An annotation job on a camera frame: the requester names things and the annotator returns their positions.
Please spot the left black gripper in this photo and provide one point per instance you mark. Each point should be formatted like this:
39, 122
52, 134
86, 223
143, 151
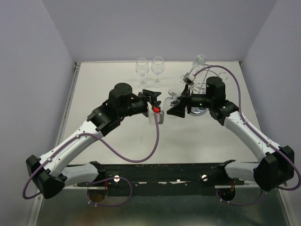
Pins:
153, 96

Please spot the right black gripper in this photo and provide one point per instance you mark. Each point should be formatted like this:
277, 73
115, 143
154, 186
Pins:
179, 110

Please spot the clear wine glass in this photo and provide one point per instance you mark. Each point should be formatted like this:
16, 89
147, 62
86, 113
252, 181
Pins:
142, 69

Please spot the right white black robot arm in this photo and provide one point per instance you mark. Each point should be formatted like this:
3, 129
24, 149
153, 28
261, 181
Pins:
274, 163

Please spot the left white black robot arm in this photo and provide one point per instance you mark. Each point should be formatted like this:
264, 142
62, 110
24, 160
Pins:
50, 172

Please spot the chrome wine glass rack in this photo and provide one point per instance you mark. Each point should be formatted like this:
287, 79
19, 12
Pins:
199, 87

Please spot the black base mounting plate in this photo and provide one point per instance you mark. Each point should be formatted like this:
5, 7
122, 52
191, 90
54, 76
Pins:
151, 179

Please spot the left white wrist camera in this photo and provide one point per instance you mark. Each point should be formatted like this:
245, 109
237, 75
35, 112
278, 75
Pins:
155, 114

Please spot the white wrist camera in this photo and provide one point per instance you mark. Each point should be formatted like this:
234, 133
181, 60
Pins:
155, 114
189, 78

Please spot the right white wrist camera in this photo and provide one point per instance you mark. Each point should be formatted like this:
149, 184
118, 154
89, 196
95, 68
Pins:
189, 78

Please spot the aluminium left side rail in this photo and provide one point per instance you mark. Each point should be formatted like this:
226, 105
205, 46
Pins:
64, 119

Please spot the aluminium rail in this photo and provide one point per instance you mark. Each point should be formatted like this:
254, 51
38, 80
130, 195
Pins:
64, 119
266, 176

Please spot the aluminium front rail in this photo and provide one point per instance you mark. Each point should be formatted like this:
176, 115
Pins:
266, 176

